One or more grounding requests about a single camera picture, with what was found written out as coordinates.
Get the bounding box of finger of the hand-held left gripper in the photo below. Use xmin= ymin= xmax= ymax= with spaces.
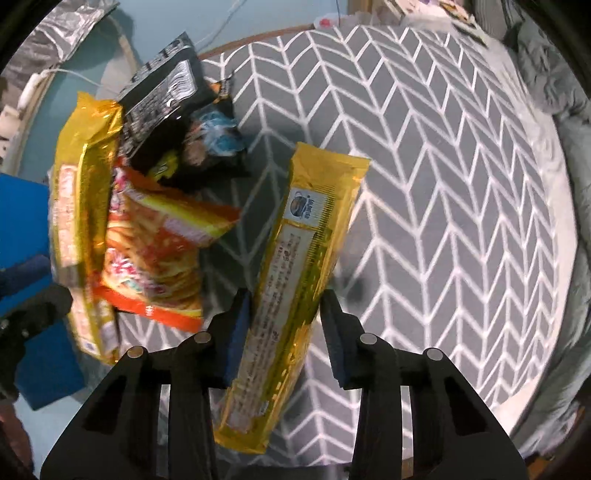
xmin=0 ymin=255 xmax=51 ymax=298
xmin=0 ymin=285 xmax=74 ymax=343

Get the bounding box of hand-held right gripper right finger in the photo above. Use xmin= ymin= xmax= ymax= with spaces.
xmin=320 ymin=292 xmax=529 ymax=480

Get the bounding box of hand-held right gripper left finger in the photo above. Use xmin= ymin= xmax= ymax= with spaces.
xmin=39 ymin=288 xmax=254 ymax=480

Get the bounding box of blue-edged cardboard box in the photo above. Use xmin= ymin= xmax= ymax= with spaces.
xmin=0 ymin=173 xmax=86 ymax=411

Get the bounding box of long yellow biscuit packet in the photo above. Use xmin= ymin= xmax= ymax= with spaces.
xmin=213 ymin=142 xmax=372 ymax=455

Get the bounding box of pile of snack packets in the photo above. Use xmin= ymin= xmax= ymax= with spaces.
xmin=48 ymin=32 xmax=252 ymax=365

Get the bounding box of grey herringbone table cover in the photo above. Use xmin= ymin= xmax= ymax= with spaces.
xmin=111 ymin=23 xmax=561 ymax=467

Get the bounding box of silver foil curtain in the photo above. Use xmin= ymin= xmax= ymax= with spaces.
xmin=14 ymin=0 xmax=122 ymax=65

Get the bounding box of grey duvet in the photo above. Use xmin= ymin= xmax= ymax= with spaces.
xmin=505 ymin=0 xmax=591 ymax=153

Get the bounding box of white hair dryer cable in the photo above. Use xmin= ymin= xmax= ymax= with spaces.
xmin=28 ymin=65 xmax=123 ymax=100

